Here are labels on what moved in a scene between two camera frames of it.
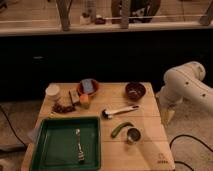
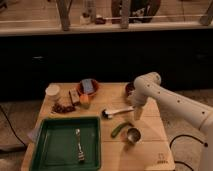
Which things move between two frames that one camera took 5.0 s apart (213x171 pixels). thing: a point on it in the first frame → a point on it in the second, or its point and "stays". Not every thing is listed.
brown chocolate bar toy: (74, 96) stays
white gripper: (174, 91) → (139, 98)
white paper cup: (53, 92) stays
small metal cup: (134, 135) stays
